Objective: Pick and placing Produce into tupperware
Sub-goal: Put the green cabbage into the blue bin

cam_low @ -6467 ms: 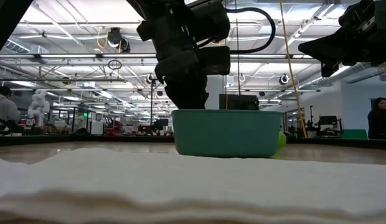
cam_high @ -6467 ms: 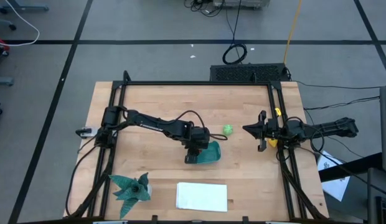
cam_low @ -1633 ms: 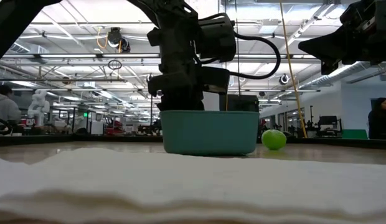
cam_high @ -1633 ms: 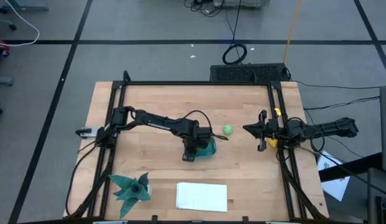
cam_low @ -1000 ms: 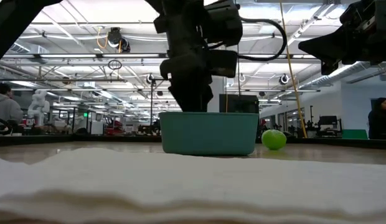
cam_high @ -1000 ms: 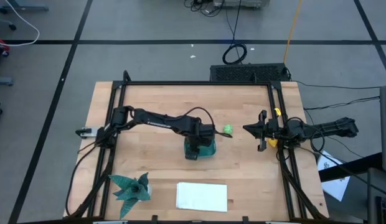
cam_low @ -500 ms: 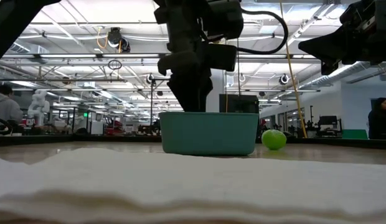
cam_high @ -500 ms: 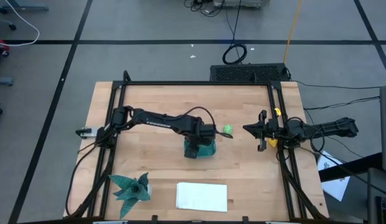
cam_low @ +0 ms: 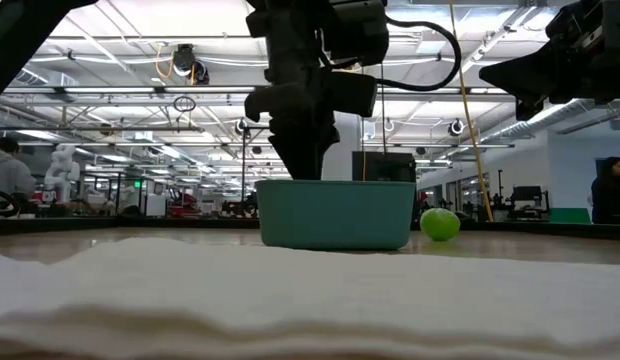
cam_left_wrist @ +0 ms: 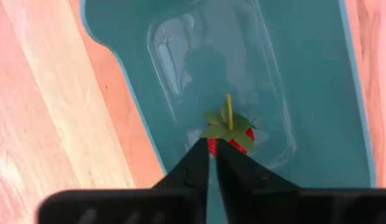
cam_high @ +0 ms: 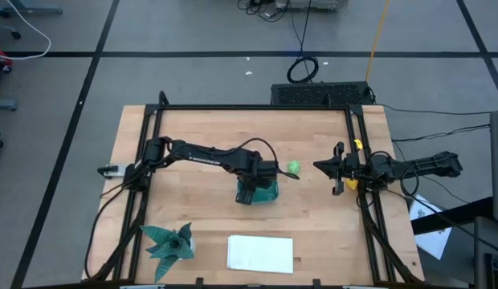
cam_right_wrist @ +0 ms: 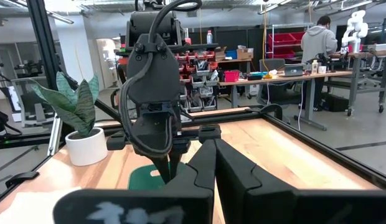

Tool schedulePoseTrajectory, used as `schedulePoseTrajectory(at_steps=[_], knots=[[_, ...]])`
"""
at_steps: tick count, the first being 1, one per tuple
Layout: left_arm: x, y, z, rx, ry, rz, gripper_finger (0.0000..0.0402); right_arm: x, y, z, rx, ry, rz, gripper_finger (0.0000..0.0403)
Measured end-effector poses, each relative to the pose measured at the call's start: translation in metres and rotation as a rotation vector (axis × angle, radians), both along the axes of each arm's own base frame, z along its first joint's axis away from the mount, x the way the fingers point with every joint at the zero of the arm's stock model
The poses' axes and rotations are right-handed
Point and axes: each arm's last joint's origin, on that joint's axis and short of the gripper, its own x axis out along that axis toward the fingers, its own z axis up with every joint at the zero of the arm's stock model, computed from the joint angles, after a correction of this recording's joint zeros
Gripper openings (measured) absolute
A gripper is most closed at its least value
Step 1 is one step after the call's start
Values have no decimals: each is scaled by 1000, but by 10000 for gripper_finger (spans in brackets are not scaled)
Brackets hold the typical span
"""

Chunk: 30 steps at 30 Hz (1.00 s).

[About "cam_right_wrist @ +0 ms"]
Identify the white plant pot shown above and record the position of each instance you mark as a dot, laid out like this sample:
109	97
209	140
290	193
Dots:
87	147

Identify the blue plastic bin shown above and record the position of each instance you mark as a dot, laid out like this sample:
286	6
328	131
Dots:
231	54

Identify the white bottle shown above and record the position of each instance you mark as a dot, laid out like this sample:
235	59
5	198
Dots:
209	37

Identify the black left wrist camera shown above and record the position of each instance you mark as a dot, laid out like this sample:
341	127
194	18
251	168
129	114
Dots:
152	133

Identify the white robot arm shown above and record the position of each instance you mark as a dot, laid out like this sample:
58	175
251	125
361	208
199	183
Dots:
355	29

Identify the person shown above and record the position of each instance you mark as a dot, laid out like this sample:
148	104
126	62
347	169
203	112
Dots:
317	40

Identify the black table edge clip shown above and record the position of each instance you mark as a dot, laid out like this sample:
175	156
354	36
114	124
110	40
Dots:
21	179

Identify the brown cardboard box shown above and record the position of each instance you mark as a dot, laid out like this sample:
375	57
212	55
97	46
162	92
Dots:
244	53

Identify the long wooden workbench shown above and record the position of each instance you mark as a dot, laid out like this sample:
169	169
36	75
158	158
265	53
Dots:
274	79

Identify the rack of small parts bins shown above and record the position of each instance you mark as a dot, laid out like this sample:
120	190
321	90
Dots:
199	84

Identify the green snake plant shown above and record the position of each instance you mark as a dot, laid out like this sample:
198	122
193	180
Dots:
76	105

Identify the shelf with red bins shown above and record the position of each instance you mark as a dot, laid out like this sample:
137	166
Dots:
283	42

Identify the grey rolling table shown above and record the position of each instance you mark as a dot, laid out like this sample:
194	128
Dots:
367	62

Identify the white folded towel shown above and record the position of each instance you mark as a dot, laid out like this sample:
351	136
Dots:
28	207

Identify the black box under workbench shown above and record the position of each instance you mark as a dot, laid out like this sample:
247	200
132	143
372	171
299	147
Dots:
336	102

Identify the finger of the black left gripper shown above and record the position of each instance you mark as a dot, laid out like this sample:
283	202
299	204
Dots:
162	169
176	163

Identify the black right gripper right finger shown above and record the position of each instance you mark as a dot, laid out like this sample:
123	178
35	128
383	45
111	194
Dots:
274	205

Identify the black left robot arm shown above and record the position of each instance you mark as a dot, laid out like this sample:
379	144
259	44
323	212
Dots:
149	23

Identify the grey office chair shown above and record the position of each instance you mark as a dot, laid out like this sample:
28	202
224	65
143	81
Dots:
274	90

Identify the grey laptop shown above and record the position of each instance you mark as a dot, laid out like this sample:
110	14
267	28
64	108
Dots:
294	70

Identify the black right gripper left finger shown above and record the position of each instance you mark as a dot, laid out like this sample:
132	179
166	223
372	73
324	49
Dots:
180	199

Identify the pink plastic box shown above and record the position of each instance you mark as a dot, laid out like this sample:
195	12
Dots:
232	76

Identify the teal plastic bin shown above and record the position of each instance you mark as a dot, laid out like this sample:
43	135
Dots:
143	179

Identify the silver extrusion bar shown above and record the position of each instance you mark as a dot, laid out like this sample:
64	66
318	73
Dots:
54	135

